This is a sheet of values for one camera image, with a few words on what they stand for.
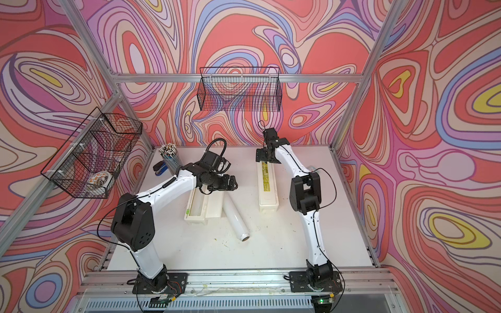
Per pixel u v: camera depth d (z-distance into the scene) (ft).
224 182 2.58
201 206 2.85
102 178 2.40
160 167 3.51
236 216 2.90
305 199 2.03
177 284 2.37
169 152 3.06
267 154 2.91
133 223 1.53
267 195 2.92
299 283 2.41
